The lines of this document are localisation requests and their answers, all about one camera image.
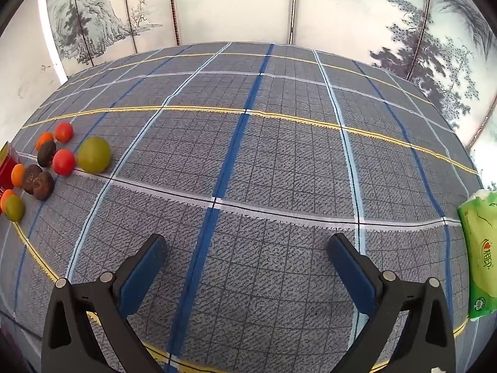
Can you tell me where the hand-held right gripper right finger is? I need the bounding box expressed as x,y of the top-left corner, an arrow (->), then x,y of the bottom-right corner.
327,233 -> 457,373

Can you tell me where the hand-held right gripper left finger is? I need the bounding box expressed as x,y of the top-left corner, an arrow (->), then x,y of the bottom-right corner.
41,234 -> 168,373

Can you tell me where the large green round fruit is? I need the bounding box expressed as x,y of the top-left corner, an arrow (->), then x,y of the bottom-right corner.
76,136 -> 112,174

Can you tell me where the dark brown wrinkled fruit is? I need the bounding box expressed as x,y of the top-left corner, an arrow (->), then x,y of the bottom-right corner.
37,141 -> 57,168
22,164 -> 43,195
33,172 -> 55,201

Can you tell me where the red tomato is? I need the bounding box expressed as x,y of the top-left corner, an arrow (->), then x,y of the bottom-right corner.
53,122 -> 74,143
52,149 -> 76,176

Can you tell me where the small green round fruit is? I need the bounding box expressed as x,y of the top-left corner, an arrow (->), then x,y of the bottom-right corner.
4,195 -> 25,222

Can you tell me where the red tin box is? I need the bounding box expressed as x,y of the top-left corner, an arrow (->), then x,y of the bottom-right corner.
0,142 -> 19,214

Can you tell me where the green tissue pack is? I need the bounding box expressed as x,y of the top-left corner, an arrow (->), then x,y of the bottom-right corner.
457,189 -> 497,321

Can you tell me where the grey plaid tablecloth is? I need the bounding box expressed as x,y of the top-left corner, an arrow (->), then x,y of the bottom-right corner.
0,41 -> 484,373

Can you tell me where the landscape painted folding screen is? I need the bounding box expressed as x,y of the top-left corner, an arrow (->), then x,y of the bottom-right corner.
37,0 -> 497,172

